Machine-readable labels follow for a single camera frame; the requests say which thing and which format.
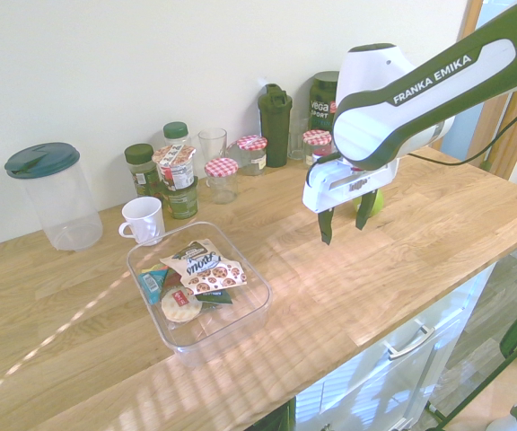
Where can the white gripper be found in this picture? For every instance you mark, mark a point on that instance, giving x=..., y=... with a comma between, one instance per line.
x=330, y=184

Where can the green apple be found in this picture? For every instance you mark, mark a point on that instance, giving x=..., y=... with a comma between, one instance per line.
x=378, y=204

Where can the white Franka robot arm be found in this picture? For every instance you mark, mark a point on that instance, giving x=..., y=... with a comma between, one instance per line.
x=420, y=112

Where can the clear plastic container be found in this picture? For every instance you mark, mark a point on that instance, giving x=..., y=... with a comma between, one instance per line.
x=222, y=332

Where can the jam jar red checkered lid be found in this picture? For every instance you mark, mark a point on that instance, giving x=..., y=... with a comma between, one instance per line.
x=221, y=177
x=253, y=155
x=317, y=141

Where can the clear ribbed glass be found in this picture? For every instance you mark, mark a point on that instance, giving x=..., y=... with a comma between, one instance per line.
x=296, y=143

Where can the dark green shaker bottle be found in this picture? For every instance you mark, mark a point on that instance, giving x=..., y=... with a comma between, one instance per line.
x=275, y=130

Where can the dark Vega Sport tub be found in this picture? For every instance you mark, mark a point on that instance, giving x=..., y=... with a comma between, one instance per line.
x=323, y=99

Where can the cookie snack bag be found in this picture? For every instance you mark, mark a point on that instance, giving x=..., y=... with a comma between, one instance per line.
x=204, y=269

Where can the dark green snack packet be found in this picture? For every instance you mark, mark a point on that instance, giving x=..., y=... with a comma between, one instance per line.
x=216, y=300

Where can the clear drinking glass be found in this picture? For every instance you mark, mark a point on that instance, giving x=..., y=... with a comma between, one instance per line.
x=212, y=143

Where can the green labelled jar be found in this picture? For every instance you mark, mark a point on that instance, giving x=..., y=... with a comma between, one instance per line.
x=182, y=202

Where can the yogurt cup with foil lid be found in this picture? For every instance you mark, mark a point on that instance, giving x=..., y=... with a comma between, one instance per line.
x=175, y=168

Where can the white cabinet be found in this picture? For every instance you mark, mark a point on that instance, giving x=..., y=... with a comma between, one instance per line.
x=375, y=395

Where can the round rice cake pack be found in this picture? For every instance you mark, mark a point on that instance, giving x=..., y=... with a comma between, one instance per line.
x=180, y=310

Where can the spice jar with green lid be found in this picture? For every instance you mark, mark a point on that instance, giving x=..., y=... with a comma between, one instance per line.
x=144, y=175
x=177, y=132

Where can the white cup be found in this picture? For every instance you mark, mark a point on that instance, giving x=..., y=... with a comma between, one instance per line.
x=144, y=217

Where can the teal snack packet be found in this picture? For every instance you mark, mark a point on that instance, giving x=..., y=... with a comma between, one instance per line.
x=151, y=283

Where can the green metal clamp stand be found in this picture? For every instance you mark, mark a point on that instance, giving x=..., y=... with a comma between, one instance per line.
x=516, y=334

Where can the clear pitcher with green lid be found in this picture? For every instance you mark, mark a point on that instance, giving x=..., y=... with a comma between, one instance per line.
x=61, y=202

